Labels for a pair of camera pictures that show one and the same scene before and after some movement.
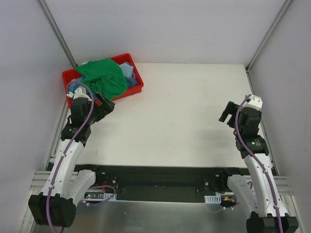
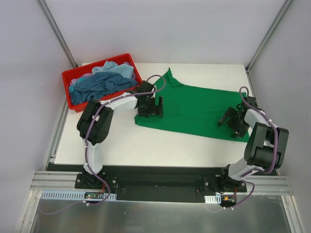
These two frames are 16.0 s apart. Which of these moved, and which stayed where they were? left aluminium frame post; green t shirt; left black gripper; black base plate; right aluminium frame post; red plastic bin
Moved: left black gripper; green t shirt
Stayed: right aluminium frame post; left aluminium frame post; black base plate; red plastic bin
